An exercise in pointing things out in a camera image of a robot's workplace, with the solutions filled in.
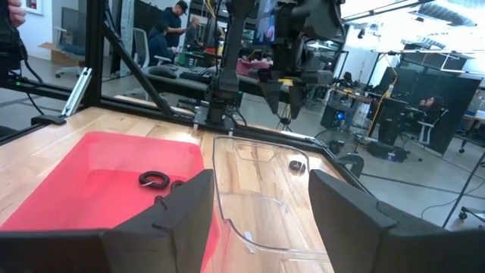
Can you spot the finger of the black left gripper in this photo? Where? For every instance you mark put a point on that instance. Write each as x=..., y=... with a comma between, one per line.
x=272, y=95
x=297, y=100

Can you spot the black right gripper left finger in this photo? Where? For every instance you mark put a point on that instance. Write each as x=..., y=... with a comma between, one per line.
x=170, y=235

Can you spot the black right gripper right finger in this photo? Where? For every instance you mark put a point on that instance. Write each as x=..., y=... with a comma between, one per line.
x=348, y=227

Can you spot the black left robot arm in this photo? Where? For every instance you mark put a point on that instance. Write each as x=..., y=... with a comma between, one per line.
x=231, y=57

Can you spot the black computer tower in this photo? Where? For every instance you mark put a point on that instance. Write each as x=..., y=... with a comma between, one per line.
x=333, y=115

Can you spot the computer monitor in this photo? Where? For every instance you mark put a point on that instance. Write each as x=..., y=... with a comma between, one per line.
x=265, y=26

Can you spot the black keyboard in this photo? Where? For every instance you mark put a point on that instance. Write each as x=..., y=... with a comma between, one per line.
x=195, y=74

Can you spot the clear plastic bin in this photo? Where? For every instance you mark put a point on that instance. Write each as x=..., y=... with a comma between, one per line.
x=265, y=212

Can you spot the black bag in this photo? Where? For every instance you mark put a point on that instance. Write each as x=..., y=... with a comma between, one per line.
x=386, y=151

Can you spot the person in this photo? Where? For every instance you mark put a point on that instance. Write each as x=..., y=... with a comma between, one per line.
x=432, y=104
x=174, y=26
x=193, y=34
x=157, y=47

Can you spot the pink translucent plastic bin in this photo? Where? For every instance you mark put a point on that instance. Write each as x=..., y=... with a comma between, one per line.
x=76, y=189

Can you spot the black computer mouse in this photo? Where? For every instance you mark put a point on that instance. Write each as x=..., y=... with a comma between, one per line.
x=163, y=71

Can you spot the white office chair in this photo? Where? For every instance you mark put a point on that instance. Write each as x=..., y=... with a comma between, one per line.
x=141, y=45

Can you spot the large black partition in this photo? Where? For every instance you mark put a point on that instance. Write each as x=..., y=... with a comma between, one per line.
x=454, y=98

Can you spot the silver aluminium bar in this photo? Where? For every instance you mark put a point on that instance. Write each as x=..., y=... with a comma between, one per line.
x=77, y=91

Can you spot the grey office chair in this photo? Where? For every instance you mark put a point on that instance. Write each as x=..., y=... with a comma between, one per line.
x=70, y=34

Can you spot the cardboard box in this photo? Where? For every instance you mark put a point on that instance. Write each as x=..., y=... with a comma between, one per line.
x=57, y=57

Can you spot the black control device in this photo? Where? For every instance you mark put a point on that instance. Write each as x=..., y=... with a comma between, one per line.
x=9, y=45

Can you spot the person's hand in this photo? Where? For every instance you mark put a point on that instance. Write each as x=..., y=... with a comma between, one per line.
x=17, y=13

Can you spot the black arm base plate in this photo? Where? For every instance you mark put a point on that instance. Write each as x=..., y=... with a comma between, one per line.
x=201, y=121

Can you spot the black aluminium table frame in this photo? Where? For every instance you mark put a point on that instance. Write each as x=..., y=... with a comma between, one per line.
x=94, y=57

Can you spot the red wall sign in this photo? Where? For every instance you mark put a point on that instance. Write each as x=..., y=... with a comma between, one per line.
x=32, y=4

